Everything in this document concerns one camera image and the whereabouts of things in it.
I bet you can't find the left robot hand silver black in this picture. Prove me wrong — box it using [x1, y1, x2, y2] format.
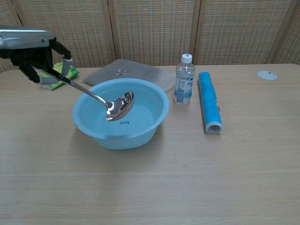
[0, 27, 73, 86]

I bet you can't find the light blue plastic basin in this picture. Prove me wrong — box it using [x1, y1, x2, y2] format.
[72, 78, 170, 150]

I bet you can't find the clear water bottle white cap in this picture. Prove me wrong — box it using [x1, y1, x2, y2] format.
[173, 53, 196, 105]

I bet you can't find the white round table grommet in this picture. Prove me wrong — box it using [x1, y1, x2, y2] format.
[257, 70, 278, 81]

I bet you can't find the blue cling film roll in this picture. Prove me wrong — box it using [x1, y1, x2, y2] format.
[198, 71, 225, 135]

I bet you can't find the clear bag with grey cloth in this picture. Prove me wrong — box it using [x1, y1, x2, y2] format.
[81, 59, 176, 92]

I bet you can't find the woven rattan folding screen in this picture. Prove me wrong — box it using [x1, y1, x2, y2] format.
[0, 0, 300, 74]

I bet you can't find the green tissue pack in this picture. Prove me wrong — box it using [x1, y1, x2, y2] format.
[38, 61, 80, 91]

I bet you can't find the metal ladle black handle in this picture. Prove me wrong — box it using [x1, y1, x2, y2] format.
[40, 67, 136, 122]

